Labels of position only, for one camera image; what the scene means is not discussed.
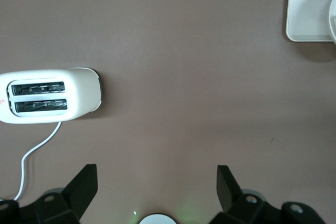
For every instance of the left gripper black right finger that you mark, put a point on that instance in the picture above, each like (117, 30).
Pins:
(252, 211)

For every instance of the white two-slot toaster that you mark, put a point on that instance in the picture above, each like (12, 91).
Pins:
(84, 93)

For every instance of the brown table cover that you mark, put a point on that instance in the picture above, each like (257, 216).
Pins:
(183, 77)

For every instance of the round beige plate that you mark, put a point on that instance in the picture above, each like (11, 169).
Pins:
(331, 6)

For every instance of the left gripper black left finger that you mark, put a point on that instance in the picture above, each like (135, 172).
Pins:
(57, 208)

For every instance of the beige rabbit print tray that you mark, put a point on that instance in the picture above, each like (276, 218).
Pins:
(304, 16)

